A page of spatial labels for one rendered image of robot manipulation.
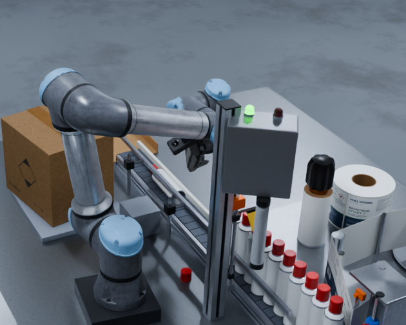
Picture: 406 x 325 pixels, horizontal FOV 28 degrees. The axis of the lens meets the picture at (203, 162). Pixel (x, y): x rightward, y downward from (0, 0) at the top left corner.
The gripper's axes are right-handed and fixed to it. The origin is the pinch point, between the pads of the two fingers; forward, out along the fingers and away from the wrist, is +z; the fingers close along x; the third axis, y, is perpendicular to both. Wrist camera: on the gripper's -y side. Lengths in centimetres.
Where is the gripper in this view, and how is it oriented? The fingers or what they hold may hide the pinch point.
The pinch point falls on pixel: (188, 168)
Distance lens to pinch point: 255.7
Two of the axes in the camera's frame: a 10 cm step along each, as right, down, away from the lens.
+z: -2.1, 6.7, 7.1
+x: -4.5, -7.2, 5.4
